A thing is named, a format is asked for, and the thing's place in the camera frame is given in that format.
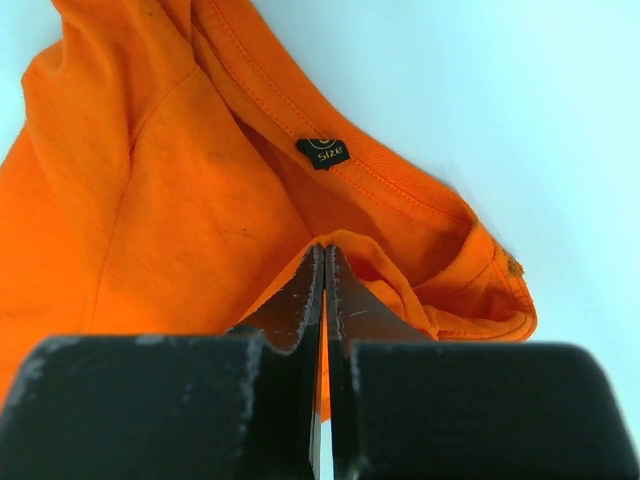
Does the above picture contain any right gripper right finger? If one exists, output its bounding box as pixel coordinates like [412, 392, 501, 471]
[325, 246, 639, 479]

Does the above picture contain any orange t-shirt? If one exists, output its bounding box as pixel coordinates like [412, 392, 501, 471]
[1, 1, 537, 392]

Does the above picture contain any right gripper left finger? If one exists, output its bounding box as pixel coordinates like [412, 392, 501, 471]
[1, 246, 324, 479]

